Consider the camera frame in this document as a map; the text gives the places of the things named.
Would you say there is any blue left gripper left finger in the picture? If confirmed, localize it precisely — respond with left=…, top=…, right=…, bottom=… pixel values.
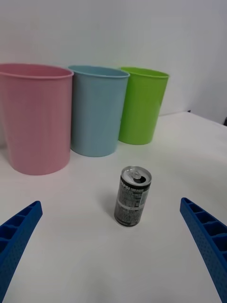
left=0, top=200, right=43, bottom=303

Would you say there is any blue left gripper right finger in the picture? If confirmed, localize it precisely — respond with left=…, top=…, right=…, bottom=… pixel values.
left=179, top=197, right=227, bottom=303

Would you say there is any black drink can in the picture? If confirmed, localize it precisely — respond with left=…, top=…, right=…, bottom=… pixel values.
left=113, top=165, right=152, bottom=227

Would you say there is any pink plastic bin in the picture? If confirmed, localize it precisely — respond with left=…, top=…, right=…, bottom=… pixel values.
left=0, top=62, right=75, bottom=176

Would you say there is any green plastic bin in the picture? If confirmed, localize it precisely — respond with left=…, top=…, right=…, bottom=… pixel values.
left=118, top=66, right=170, bottom=145

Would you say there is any pale blue plastic bin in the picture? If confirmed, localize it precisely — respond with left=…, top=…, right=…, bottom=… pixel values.
left=68, top=65, right=131, bottom=158

